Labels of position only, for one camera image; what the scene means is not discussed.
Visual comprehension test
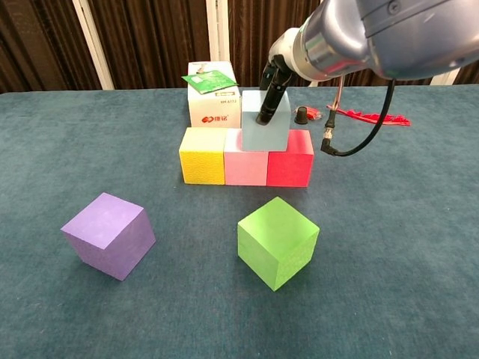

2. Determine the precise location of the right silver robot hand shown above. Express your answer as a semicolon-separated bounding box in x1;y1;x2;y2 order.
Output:
256;28;301;126

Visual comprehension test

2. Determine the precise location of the light blue foam cube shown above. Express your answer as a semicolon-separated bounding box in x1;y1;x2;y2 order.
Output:
241;89;292;153

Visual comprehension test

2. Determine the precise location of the red foam cube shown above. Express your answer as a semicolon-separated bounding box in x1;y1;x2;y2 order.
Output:
266;129;314;188

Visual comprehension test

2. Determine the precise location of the pink foam cube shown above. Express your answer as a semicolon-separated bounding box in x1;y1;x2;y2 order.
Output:
223;128;269;187

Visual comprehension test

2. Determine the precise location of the yellow foam cube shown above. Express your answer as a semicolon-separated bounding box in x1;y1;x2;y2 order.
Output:
179;126;229;186

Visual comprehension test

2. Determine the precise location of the green foam cube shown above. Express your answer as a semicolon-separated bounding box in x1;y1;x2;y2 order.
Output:
237;196;321;292

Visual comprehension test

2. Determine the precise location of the purple foam cube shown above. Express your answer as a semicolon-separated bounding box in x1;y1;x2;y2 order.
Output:
60;192;156;281

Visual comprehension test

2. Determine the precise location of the green sachet packet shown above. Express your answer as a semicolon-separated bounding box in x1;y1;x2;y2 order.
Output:
180;70;240;95

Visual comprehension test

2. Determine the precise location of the white cardboard box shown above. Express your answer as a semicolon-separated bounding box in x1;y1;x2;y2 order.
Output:
187;61;243;129

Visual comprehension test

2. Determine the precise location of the red feather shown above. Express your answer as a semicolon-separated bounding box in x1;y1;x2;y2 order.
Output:
326;104;412;127

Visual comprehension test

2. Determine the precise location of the teal felt table cover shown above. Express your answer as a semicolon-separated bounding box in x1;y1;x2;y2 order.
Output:
0;84;479;359

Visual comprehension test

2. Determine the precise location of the white metal frame post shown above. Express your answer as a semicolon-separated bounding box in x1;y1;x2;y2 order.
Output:
206;0;231;63
71;0;115;90
430;67;465;86
308;0;332;88

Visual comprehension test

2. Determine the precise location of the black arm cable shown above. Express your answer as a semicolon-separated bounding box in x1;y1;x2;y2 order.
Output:
320;74;397;158

